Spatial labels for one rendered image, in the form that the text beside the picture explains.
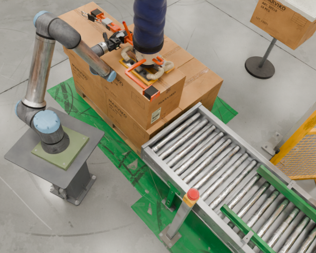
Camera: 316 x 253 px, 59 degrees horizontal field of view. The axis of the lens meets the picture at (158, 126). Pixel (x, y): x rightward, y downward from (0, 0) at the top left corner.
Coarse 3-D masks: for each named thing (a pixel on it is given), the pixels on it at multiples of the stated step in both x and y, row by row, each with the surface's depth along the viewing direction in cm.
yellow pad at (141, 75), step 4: (128, 56) 222; (120, 60) 219; (124, 60) 219; (128, 60) 219; (132, 60) 216; (124, 64) 217; (128, 64) 216; (132, 64) 216; (144, 68) 216; (132, 72) 214; (136, 72) 213; (140, 72) 213; (144, 72) 210; (148, 72) 213; (140, 76) 211; (144, 76) 211; (144, 80) 209; (148, 80) 209; (152, 80) 210; (156, 80) 212; (148, 84) 208
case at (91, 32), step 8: (80, 8) 254; (88, 8) 255; (64, 16) 246; (72, 16) 247; (80, 16) 248; (104, 16) 251; (72, 24) 241; (80, 24) 242; (88, 24) 243; (96, 24) 244; (120, 24) 247; (80, 32) 236; (88, 32) 237; (96, 32) 238; (112, 32) 240; (88, 40) 232; (96, 40) 232; (64, 48) 270; (72, 56) 266; (80, 64) 262; (88, 64) 248; (88, 72) 259; (96, 80) 255
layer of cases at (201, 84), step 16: (176, 48) 295; (176, 64) 282; (192, 64) 284; (80, 80) 288; (192, 80) 272; (208, 80) 274; (96, 96) 279; (192, 96) 261; (208, 96) 278; (112, 112) 270; (176, 112) 249; (128, 128) 261; (160, 128) 241
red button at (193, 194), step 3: (189, 189) 158; (192, 189) 158; (195, 189) 158; (189, 192) 157; (192, 192) 157; (195, 192) 157; (198, 192) 157; (189, 195) 156; (192, 195) 156; (195, 195) 156; (198, 195) 156; (189, 198) 156; (192, 198) 155; (195, 198) 155
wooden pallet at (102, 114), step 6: (78, 90) 312; (84, 96) 313; (90, 102) 311; (96, 108) 307; (210, 108) 311; (102, 114) 304; (108, 120) 292; (114, 126) 295; (120, 132) 293; (126, 138) 290; (132, 144) 287; (138, 150) 273
